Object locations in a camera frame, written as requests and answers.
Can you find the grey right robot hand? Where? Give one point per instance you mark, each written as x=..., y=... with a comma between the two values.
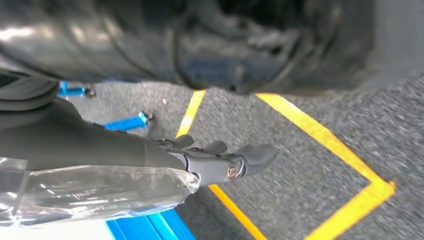
x=82, y=149

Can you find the blue metal shelf rack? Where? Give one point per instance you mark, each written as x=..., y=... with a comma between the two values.
x=152, y=225
x=126, y=123

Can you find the dark robot body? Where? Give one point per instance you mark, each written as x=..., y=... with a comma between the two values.
x=298, y=46

